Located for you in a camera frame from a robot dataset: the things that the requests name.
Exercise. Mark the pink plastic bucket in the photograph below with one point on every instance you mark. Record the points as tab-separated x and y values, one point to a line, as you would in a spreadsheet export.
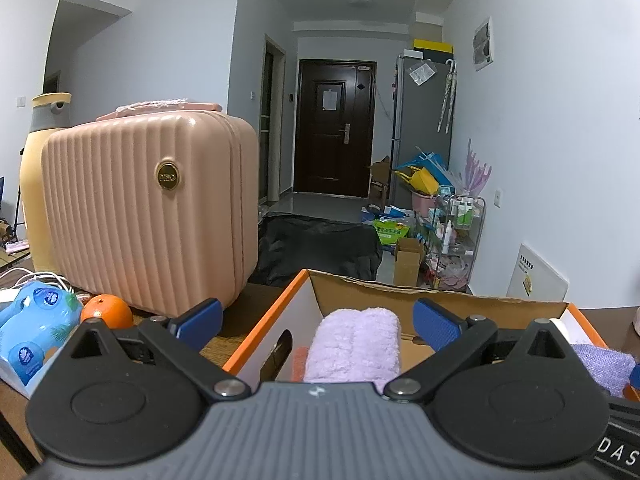
425	202

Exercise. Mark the clear plastic bag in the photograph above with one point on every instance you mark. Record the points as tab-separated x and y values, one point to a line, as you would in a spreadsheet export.
421	73

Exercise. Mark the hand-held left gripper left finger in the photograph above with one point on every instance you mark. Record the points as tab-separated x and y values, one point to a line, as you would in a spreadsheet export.
202	317

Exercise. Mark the yellow bag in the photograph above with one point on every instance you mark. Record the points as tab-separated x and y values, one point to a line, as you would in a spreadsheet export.
422	180

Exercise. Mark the dark brown door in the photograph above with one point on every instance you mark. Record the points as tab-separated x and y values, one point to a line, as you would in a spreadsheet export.
312	160

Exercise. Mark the blue wet wipes pack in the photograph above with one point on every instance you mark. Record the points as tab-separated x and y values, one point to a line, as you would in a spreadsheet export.
35	320

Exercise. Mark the pink ribbed suitcase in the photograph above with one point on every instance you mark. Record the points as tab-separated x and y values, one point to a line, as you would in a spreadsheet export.
125	220

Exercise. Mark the black flat box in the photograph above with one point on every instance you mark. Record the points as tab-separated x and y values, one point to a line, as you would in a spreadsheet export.
440	55

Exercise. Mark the pink textured vase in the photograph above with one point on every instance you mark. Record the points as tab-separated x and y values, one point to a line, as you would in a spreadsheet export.
638	320

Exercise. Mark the white power adapter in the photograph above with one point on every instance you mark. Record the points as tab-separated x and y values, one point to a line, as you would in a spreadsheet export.
7	296

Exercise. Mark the purple towel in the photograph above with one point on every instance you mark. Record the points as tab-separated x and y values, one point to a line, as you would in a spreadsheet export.
350	345

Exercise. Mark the white electrical panel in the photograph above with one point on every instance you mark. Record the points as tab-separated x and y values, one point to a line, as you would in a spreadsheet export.
483	45

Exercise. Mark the open brown cardboard box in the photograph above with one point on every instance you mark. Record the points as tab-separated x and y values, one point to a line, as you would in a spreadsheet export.
380	175

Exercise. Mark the yellow flat box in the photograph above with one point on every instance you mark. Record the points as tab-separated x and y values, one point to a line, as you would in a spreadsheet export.
432	44

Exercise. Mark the orange fruit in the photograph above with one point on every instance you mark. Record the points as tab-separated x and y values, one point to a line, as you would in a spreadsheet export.
107	310

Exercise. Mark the grey refrigerator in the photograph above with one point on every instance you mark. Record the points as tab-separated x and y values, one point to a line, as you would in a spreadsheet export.
420	125

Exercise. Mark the green printed bag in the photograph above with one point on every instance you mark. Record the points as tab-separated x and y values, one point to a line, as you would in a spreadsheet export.
392	232

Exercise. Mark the white folded umbrella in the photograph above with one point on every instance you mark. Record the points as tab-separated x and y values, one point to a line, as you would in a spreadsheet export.
447	95

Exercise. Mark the orange pink cloth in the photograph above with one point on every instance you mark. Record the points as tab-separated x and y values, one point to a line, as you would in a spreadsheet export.
300	365

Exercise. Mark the wooden side shelf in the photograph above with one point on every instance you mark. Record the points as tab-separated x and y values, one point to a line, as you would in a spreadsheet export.
10	255

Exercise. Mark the pink knitted cloth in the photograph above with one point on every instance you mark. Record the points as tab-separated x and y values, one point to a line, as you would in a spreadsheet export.
165	106

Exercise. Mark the white paper notice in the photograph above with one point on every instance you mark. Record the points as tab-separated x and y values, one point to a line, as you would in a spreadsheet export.
330	100

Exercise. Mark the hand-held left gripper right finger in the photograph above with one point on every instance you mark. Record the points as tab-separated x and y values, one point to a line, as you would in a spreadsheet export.
435	327

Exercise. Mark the white wall socket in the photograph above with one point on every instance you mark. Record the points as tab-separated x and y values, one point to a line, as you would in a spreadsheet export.
498	198

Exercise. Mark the yellow thermos jug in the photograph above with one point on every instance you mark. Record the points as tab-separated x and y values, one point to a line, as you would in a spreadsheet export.
32	200

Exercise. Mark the orange cardboard box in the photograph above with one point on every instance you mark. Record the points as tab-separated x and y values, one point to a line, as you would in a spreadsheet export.
350	295

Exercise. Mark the small cardboard box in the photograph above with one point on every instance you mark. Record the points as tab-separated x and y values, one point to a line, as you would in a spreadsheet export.
407	262

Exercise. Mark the dark cloth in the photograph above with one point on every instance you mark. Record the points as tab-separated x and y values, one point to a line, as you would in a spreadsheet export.
320	250

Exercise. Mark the purple knitted cloth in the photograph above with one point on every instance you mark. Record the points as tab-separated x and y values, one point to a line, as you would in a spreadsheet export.
605	365

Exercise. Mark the white flat board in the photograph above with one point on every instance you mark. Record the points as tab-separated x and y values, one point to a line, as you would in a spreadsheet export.
537	275

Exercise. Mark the interior door frame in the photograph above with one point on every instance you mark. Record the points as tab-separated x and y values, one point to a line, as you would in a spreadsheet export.
265	110

